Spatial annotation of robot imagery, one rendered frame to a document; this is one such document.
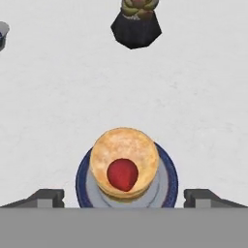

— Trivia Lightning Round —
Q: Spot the succulent plant in black pot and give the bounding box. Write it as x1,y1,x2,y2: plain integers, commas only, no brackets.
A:
109,0,163,50

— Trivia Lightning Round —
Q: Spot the golden brown pancake stack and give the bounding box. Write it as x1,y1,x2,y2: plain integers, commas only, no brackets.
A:
89,126,161,203

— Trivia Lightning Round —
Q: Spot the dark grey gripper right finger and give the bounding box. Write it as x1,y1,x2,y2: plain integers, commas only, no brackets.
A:
183,188,248,209

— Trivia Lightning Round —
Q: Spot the blue rimmed grey plate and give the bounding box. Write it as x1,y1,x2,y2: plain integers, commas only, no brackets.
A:
75,141,179,209

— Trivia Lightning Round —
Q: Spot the red strawberry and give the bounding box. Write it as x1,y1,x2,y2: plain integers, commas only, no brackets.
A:
106,157,140,193

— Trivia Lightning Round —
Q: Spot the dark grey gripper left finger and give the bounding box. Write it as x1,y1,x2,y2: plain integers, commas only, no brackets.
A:
0,188,66,209

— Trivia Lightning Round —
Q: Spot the grey and blue bowl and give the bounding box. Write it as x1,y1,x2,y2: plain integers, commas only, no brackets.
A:
0,20,11,52

